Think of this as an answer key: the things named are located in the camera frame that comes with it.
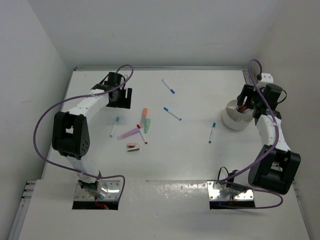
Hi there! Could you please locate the red ballpoint pen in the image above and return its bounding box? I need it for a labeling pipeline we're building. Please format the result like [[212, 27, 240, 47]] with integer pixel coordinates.
[[237, 105, 248, 113]]

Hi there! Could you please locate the red capped white marker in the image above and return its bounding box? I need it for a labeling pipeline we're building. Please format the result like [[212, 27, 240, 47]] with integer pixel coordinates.
[[136, 124, 148, 145]]

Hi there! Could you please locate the blue capped white marker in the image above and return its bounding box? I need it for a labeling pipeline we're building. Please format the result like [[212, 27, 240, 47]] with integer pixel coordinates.
[[161, 79, 175, 94]]

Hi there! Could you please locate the teal capped white marker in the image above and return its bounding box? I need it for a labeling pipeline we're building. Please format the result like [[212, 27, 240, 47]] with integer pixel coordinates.
[[208, 122, 216, 144]]

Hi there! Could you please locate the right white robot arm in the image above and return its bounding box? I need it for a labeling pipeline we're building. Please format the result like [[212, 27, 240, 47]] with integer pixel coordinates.
[[222, 83, 301, 195]]

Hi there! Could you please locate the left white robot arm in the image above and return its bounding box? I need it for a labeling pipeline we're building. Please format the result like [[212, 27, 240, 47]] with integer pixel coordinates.
[[52, 72, 132, 195]]

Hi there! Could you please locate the orange highlighter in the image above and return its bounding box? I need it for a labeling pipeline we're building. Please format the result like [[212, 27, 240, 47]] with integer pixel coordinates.
[[139, 108, 148, 128]]

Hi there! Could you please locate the green highlighter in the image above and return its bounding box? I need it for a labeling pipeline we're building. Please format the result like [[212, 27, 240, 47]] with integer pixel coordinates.
[[143, 118, 151, 134]]

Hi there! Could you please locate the purple highlighter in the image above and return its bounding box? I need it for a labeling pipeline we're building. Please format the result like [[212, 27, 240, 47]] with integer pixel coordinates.
[[117, 127, 140, 141]]

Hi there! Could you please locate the white round divided organizer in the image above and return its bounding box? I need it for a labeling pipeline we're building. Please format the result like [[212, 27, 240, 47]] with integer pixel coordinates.
[[222, 99, 253, 131]]

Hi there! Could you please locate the pink mini stapler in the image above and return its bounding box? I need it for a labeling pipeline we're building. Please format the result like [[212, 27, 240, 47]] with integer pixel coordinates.
[[126, 142, 140, 152]]

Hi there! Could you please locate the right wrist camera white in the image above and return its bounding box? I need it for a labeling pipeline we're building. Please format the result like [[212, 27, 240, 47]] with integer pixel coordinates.
[[257, 73, 274, 89]]

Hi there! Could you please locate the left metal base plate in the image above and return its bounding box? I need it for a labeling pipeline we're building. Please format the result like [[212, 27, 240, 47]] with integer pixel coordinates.
[[74, 180, 121, 202]]

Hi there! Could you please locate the metal base plate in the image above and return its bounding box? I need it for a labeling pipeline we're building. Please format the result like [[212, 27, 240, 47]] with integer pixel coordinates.
[[207, 180, 254, 202], [74, 180, 121, 202]]

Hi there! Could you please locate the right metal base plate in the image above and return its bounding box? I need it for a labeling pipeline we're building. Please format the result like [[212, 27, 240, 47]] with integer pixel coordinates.
[[207, 180, 254, 202]]

